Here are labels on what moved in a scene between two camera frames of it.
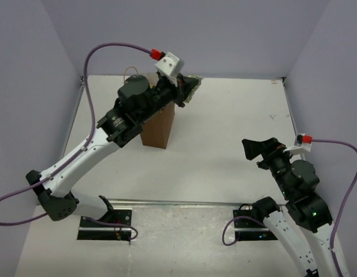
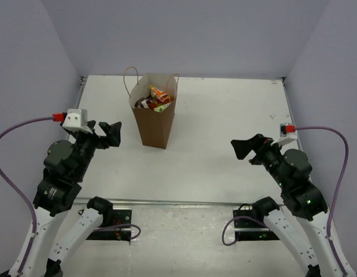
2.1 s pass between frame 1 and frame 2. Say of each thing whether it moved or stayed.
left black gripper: moved
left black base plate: stayed
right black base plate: stayed
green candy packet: moved
